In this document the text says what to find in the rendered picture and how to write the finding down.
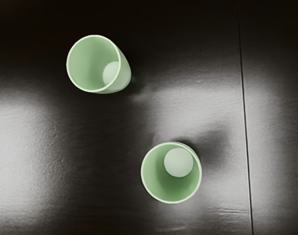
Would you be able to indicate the pale green cup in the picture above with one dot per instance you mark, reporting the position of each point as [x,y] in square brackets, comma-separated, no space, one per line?
[170,188]
[90,63]

